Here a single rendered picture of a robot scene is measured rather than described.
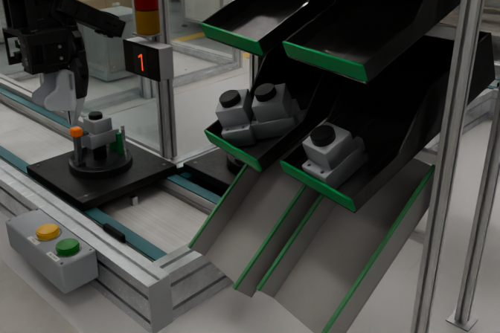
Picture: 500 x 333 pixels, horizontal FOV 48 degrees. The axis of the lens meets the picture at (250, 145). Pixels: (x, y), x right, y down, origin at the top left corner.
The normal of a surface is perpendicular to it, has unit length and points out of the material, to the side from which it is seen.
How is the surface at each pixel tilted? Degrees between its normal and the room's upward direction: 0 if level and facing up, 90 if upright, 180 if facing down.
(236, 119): 109
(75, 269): 90
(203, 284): 90
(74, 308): 0
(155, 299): 90
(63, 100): 93
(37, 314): 0
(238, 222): 45
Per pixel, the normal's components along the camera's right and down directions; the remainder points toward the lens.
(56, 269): -0.69, 0.30
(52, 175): 0.00, -0.91
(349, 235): -0.57, -0.47
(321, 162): -0.73, 0.61
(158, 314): 0.72, 0.29
